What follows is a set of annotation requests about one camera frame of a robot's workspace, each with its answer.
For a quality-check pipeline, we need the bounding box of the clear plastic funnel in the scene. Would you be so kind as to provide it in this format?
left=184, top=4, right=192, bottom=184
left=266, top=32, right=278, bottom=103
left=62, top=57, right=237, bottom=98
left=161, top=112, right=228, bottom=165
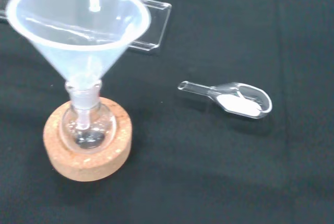
left=5, top=0, right=152, bottom=130

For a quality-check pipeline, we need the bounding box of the cork ring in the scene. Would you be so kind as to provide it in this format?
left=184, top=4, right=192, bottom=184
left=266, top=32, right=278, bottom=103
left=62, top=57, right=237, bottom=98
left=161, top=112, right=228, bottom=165
left=43, top=97, right=133, bottom=182

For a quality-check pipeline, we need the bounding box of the round-bottom glass flask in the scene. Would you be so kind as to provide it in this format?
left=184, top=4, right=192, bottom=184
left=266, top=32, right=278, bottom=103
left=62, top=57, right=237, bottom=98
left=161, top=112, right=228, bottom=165
left=59, top=80, right=117, bottom=155

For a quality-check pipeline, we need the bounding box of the black cloth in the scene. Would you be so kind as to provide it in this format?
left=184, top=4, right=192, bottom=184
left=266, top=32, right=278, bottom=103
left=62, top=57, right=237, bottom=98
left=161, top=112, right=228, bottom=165
left=0, top=0, right=334, bottom=224

